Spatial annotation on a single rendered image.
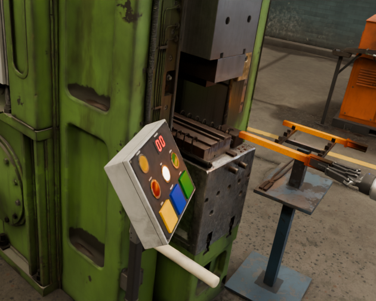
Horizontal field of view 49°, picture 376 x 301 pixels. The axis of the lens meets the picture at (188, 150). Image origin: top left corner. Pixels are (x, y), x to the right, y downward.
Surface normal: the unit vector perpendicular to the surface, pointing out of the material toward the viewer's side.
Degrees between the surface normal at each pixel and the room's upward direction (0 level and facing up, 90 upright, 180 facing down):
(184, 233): 42
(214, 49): 90
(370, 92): 90
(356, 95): 90
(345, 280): 0
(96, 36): 89
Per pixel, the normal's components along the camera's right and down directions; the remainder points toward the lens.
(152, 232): -0.25, 0.40
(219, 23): 0.76, 0.36
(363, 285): 0.11, -0.89
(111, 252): -0.64, 0.27
